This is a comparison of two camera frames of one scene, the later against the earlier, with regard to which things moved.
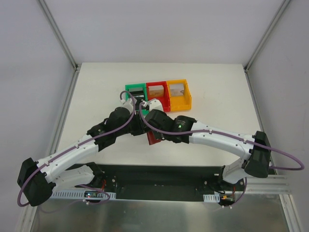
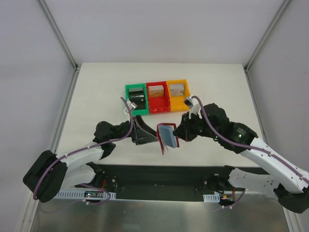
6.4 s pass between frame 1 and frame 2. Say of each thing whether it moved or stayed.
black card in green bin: stayed
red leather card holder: moved
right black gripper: moved
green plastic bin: stayed
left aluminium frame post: stayed
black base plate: stayed
